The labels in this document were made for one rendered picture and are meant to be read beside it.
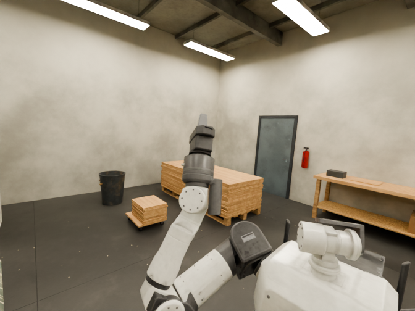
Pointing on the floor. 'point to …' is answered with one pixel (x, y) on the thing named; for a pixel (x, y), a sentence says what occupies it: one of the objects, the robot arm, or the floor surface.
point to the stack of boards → (229, 202)
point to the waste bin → (112, 187)
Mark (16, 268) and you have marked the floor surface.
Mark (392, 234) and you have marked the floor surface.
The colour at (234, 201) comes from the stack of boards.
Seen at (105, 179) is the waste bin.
